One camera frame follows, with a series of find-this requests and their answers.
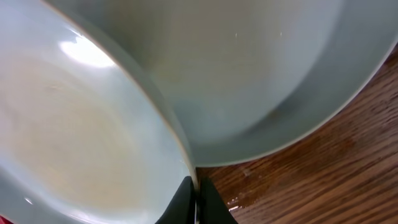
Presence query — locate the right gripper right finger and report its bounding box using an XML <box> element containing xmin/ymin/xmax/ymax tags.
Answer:
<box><xmin>199</xmin><ymin>178</ymin><xmax>238</xmax><ymax>224</ymax></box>

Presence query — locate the light blue plate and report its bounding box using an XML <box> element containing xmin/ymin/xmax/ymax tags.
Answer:
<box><xmin>1</xmin><ymin>1</ymin><xmax>197</xmax><ymax>223</ymax></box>
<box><xmin>51</xmin><ymin>0</ymin><xmax>397</xmax><ymax>167</ymax></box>

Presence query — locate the red plastic tray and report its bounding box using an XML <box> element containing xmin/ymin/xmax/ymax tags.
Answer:
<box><xmin>0</xmin><ymin>216</ymin><xmax>13</xmax><ymax>224</ymax></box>

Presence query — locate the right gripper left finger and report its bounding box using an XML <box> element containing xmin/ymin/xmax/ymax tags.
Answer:
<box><xmin>155</xmin><ymin>176</ymin><xmax>196</xmax><ymax>224</ymax></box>

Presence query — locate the light blue plate bottom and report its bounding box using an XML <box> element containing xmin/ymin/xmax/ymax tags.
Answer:
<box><xmin>51</xmin><ymin>0</ymin><xmax>397</xmax><ymax>167</ymax></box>

